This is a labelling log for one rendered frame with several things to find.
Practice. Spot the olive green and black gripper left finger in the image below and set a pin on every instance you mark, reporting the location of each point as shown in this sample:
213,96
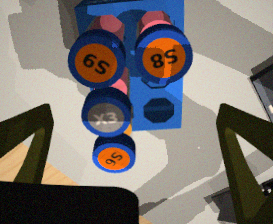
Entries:
13,131

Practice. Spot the grey flat mat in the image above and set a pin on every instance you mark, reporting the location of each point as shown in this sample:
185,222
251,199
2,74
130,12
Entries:
176,171

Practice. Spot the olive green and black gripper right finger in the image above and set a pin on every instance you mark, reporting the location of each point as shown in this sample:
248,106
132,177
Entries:
247,196

